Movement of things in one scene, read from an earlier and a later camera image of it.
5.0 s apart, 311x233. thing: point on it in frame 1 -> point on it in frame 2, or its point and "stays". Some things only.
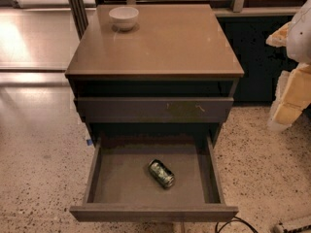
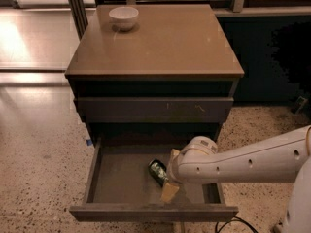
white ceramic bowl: (123, 17) stays
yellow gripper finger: (278, 38) -> (201, 145)
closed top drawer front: (155, 110) stays
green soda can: (161, 173) stays
